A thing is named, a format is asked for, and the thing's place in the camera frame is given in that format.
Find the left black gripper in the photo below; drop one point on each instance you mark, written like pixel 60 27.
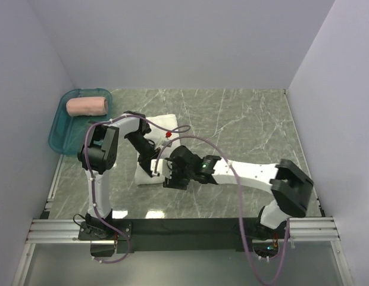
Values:
pixel 145 160

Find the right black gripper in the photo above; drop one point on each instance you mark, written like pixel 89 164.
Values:
pixel 174 182

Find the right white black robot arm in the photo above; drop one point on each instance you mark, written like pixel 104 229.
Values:
pixel 289 185

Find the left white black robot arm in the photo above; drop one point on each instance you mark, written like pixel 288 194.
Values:
pixel 98 155

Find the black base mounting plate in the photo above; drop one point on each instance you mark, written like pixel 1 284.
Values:
pixel 166 234

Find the rolled pink towel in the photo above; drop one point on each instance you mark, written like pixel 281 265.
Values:
pixel 87 106

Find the teal plastic tray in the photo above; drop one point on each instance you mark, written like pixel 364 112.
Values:
pixel 67 132

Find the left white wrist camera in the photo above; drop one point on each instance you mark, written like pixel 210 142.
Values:
pixel 165 140

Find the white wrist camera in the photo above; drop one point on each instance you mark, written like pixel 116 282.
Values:
pixel 161 167
pixel 165 140

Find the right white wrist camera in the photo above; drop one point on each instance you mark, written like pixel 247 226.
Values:
pixel 161 167

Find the aluminium rail frame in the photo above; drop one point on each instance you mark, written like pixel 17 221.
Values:
pixel 306 229

